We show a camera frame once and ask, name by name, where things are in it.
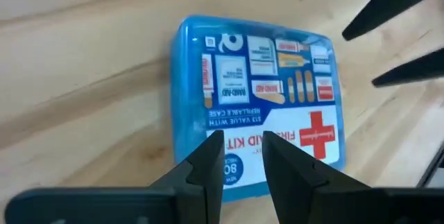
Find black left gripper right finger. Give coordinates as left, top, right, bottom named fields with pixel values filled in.
left=262, top=130, right=382, bottom=224

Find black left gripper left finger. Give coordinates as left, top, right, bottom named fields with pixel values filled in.
left=148, top=130, right=225, bottom=224

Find black edge rail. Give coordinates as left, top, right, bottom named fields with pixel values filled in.
left=416, top=144, right=444, bottom=189

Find blue first aid kit case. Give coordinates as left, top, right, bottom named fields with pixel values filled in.
left=169, top=15, right=347, bottom=204

